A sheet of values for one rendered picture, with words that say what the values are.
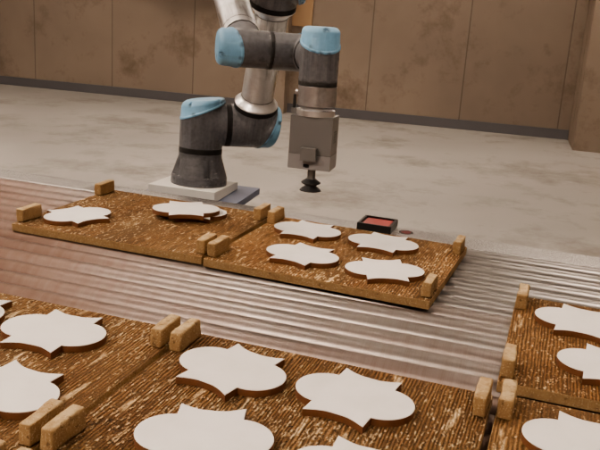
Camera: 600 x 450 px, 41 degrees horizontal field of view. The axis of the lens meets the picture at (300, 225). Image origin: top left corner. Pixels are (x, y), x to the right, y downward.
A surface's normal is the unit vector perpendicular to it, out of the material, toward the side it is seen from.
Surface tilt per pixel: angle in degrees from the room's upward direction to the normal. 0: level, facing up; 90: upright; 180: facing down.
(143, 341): 0
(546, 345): 0
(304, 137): 90
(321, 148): 90
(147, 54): 90
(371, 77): 90
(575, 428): 0
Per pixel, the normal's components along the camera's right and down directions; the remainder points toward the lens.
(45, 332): 0.07, -0.96
